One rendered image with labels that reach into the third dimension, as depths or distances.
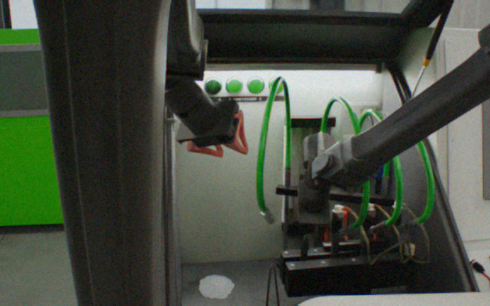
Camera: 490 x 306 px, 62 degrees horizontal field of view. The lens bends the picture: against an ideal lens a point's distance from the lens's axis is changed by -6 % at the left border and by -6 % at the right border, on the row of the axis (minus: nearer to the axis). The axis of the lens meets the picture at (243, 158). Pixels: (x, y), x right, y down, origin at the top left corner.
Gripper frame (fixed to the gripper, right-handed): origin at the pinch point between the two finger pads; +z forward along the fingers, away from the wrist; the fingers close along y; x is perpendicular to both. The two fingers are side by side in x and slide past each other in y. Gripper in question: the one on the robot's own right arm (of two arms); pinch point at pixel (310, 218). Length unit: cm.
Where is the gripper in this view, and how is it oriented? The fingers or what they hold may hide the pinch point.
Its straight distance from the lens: 101.2
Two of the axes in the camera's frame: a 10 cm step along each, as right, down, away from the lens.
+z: 0.7, 5.1, 8.6
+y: 0.7, -8.6, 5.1
